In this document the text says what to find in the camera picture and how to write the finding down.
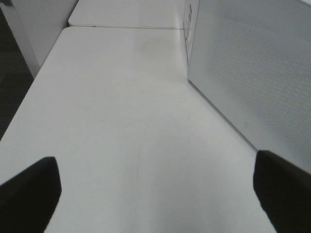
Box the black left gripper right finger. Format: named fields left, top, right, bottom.
left=253, top=150, right=311, bottom=233

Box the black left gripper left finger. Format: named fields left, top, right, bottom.
left=0, top=157, right=62, bottom=233

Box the white microwave door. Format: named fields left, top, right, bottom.
left=188, top=0, right=311, bottom=172

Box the white microwave oven body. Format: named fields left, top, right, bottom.
left=183, top=0, right=200, bottom=66

